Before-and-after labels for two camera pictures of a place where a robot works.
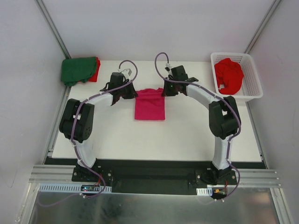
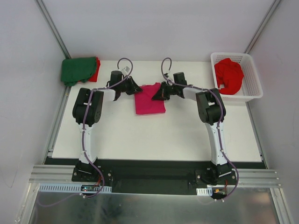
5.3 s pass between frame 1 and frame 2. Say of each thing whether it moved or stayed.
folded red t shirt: stayed
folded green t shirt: stayed
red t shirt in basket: stayed
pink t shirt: moved
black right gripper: moved
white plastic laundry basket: stayed
